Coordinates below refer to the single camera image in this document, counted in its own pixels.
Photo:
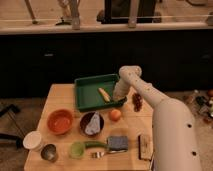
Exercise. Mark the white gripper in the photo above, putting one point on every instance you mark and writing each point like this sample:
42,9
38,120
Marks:
120,91

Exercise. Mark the yellow banana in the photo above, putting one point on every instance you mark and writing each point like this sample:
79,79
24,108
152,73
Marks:
104,94

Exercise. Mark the green plastic tray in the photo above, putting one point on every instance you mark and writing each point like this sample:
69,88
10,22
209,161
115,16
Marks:
88,97

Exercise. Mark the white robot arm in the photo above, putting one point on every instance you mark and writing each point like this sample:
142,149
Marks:
173,125

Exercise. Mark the dark purple bowl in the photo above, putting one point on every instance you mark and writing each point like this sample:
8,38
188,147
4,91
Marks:
84,122

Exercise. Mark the red bowl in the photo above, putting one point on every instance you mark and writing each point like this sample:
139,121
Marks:
60,121

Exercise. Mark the dark red grapes bunch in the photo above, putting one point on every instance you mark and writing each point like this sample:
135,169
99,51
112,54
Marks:
137,102

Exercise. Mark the orange fruit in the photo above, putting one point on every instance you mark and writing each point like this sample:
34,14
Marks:
115,115

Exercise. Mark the grey crumpled cloth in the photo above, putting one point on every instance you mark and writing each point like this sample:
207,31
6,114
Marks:
93,126

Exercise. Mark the blue sponge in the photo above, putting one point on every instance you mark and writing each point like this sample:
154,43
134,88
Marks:
117,143

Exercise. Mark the brown wooden block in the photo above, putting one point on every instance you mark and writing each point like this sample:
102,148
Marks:
145,147

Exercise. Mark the metal fork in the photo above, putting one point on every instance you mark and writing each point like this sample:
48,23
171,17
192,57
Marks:
101,154

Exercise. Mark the green plastic scoop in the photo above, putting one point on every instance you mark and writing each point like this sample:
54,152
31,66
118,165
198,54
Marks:
77,148

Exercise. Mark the small metal cup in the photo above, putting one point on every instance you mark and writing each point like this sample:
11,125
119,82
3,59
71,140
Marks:
49,153

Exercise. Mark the white round container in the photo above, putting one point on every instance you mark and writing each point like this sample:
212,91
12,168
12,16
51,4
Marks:
33,141

